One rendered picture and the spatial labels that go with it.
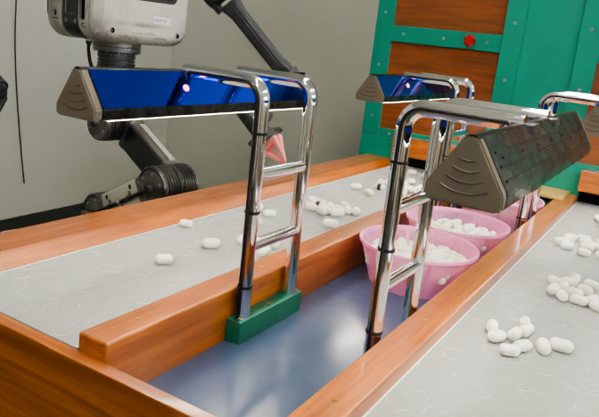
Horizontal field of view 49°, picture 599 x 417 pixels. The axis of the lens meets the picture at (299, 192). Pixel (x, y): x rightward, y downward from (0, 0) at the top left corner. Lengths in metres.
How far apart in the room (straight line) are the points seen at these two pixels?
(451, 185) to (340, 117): 3.04
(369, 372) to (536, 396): 0.24
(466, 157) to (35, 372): 0.66
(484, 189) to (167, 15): 1.46
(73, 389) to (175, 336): 0.17
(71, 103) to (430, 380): 0.64
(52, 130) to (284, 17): 1.43
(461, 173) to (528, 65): 1.79
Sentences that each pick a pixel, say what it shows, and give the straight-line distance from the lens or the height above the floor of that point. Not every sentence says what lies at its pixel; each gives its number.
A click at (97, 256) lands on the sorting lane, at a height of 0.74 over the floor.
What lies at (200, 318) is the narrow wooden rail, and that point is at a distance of 1.06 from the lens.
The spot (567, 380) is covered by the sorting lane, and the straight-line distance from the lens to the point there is 1.07.
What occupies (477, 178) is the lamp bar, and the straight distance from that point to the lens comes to 0.66.
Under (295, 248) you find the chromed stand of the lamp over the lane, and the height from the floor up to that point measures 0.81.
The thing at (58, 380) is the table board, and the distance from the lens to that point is 0.98.
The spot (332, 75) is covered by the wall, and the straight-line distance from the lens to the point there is 3.70.
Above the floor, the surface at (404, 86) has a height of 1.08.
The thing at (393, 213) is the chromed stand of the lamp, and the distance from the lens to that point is 0.94.
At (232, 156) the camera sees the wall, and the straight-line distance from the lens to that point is 4.08.
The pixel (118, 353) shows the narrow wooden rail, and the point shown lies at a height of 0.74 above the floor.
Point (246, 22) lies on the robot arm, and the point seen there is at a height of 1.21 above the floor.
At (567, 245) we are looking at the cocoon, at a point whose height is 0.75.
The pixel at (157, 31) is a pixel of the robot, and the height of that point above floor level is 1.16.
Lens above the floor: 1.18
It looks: 13 degrees down
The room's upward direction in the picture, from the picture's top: 6 degrees clockwise
